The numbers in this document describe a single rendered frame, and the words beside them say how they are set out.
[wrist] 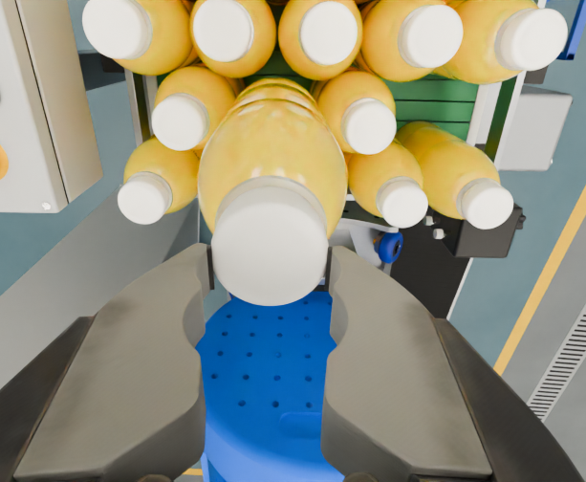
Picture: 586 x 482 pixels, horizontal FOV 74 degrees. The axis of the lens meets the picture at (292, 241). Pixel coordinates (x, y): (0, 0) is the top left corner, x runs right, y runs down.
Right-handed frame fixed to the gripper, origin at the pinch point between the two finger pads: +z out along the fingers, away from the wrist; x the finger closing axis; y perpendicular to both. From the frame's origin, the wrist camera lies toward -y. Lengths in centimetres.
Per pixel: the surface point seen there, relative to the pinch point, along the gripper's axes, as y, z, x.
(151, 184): 4.4, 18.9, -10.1
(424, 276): 75, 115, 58
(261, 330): 23.3, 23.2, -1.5
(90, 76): -1.8, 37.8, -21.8
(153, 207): 6.3, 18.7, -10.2
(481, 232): 13.6, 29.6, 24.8
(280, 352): 23.4, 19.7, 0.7
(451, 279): 76, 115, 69
